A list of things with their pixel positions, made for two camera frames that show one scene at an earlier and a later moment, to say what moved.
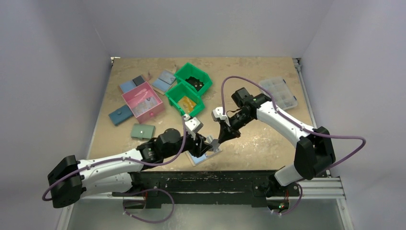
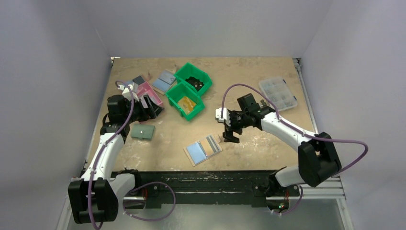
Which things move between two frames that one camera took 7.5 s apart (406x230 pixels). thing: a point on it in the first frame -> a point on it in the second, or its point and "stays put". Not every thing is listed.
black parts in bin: x=195 y=82 stays put
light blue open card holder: x=165 y=79 stays put
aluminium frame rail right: x=298 y=63 stays put
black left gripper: x=201 y=146 -> x=150 y=112
